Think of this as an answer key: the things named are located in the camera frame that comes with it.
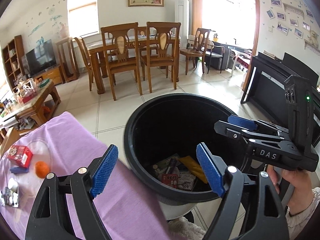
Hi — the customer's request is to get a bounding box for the purple tablecloth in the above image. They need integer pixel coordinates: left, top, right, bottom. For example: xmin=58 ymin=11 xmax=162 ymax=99
xmin=1 ymin=112 xmax=173 ymax=239

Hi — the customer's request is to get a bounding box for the wooden dining table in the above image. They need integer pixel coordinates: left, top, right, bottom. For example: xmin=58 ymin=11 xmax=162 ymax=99
xmin=88 ymin=31 xmax=180 ymax=100

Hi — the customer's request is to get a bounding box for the white standing air conditioner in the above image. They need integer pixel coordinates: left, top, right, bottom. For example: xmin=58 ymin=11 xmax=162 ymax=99
xmin=175 ymin=0 xmax=189 ymax=48

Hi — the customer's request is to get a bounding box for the tall wooden plant stand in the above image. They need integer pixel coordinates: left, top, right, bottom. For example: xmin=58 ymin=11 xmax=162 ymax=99
xmin=56 ymin=37 xmax=79 ymax=82

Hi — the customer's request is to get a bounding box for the wooden dining chair front right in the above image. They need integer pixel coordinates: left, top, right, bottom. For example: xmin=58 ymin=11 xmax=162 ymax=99
xmin=141 ymin=22 xmax=181 ymax=93

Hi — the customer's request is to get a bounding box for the wooden dining chair far side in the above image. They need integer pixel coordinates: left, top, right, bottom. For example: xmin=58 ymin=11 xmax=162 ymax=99
xmin=74 ymin=37 xmax=94 ymax=91

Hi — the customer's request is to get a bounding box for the wooden bookshelf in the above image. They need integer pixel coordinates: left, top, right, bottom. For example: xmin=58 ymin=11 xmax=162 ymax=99
xmin=2 ymin=35 xmax=25 ymax=92

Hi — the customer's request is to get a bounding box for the wooden chair by window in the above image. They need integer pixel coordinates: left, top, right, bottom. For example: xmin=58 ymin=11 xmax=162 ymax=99
xmin=180 ymin=28 xmax=211 ymax=75

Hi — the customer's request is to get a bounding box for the dark blue wrapper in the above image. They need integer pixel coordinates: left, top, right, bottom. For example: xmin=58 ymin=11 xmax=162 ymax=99
xmin=10 ymin=166 xmax=29 ymax=174

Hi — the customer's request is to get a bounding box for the black piano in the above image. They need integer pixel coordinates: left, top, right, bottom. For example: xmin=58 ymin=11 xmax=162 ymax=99
xmin=240 ymin=51 xmax=320 ymax=147

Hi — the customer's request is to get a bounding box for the orange fruit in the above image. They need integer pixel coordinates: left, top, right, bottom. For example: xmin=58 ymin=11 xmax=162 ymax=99
xmin=34 ymin=161 xmax=50 ymax=179

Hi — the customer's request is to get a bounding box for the red snack box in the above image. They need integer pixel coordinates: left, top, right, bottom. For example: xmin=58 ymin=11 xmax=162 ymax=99
xmin=161 ymin=174 xmax=178 ymax=189

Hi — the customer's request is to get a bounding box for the red cigarette box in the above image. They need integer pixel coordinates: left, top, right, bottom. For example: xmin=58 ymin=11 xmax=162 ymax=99
xmin=7 ymin=145 xmax=33 ymax=168

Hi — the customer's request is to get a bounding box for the black flat television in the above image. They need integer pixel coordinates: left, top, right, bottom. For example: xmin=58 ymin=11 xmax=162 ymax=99
xmin=25 ymin=40 xmax=56 ymax=76

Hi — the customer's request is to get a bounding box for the yellow paper wrapper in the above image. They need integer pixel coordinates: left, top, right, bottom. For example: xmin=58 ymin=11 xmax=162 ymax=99
xmin=178 ymin=156 xmax=208 ymax=184

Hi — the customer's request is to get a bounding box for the wooden dining chair front left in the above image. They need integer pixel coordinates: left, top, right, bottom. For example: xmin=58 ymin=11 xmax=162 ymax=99
xmin=100 ymin=22 xmax=142 ymax=100

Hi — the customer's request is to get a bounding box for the wooden dining chair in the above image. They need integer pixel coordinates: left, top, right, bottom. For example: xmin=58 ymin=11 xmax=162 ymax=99
xmin=100 ymin=22 xmax=142 ymax=100
xmin=141 ymin=22 xmax=181 ymax=93
xmin=74 ymin=37 xmax=94 ymax=91

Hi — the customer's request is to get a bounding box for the bare right hand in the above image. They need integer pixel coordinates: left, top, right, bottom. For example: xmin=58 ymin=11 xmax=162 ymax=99
xmin=281 ymin=170 xmax=314 ymax=216

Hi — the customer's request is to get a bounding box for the wooden coffee table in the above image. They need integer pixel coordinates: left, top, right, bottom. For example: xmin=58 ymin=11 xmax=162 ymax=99
xmin=1 ymin=80 xmax=61 ymax=135

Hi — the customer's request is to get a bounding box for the wooden tv cabinet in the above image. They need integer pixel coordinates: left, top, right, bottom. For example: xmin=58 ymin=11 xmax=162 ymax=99
xmin=33 ymin=65 xmax=65 ymax=85

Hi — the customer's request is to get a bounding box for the black trash bin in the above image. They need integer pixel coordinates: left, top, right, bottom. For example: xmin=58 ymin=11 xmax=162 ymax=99
xmin=124 ymin=93 xmax=250 ymax=205

